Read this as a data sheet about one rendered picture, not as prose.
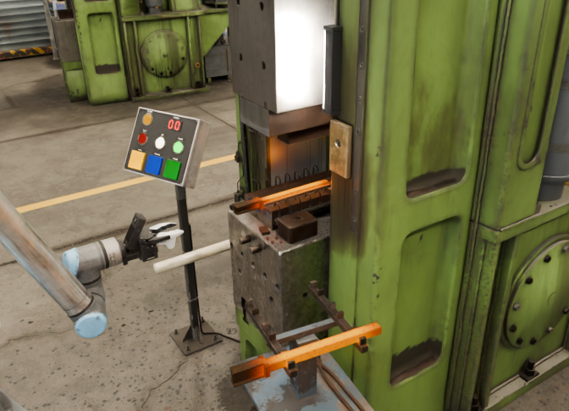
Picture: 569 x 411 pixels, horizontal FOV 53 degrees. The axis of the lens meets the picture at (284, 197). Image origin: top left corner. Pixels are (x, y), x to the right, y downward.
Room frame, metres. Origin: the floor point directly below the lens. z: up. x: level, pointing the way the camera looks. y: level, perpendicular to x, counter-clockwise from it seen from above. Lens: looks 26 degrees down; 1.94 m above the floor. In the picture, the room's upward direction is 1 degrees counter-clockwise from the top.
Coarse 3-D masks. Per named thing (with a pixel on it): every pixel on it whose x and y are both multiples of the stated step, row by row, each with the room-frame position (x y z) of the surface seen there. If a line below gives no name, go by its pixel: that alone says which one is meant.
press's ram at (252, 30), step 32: (256, 0) 1.84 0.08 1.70; (288, 0) 1.78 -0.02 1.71; (320, 0) 1.84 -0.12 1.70; (256, 32) 1.84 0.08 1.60; (288, 32) 1.77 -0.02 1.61; (320, 32) 1.84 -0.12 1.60; (256, 64) 1.85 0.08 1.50; (288, 64) 1.77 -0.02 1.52; (320, 64) 1.84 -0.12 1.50; (256, 96) 1.86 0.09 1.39; (288, 96) 1.77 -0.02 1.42; (320, 96) 1.84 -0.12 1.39
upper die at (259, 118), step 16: (240, 96) 1.96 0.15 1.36; (240, 112) 1.95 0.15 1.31; (256, 112) 1.86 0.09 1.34; (272, 112) 1.80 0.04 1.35; (288, 112) 1.83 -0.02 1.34; (304, 112) 1.87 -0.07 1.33; (320, 112) 1.90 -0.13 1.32; (256, 128) 1.87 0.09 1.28; (272, 128) 1.80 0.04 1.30; (288, 128) 1.83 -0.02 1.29; (304, 128) 1.87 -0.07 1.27
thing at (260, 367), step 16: (336, 336) 1.20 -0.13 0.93; (352, 336) 1.19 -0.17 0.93; (368, 336) 1.21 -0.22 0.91; (288, 352) 1.14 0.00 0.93; (304, 352) 1.14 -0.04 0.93; (320, 352) 1.15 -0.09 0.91; (240, 368) 1.07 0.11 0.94; (256, 368) 1.09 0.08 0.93; (272, 368) 1.10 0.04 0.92; (240, 384) 1.06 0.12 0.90
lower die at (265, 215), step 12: (300, 180) 2.08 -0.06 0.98; (312, 180) 2.06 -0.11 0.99; (252, 192) 1.97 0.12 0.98; (264, 192) 1.95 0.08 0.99; (276, 192) 1.95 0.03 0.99; (300, 192) 1.92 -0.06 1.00; (312, 192) 1.94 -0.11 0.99; (324, 192) 1.94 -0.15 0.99; (264, 204) 1.83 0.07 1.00; (276, 204) 1.85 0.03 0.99; (288, 204) 1.84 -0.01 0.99; (312, 204) 1.89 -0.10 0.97; (264, 216) 1.83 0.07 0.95; (276, 216) 1.80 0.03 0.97; (276, 228) 1.80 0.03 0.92
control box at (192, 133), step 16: (144, 112) 2.36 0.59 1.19; (160, 112) 2.31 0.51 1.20; (144, 128) 2.31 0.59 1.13; (160, 128) 2.27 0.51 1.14; (176, 128) 2.23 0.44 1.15; (192, 128) 2.20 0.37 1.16; (208, 128) 2.24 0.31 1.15; (144, 144) 2.27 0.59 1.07; (192, 144) 2.16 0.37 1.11; (128, 160) 2.27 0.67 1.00; (144, 160) 2.23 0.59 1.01; (176, 160) 2.16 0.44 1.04; (192, 160) 2.15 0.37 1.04; (160, 176) 2.16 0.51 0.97; (192, 176) 2.14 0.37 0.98
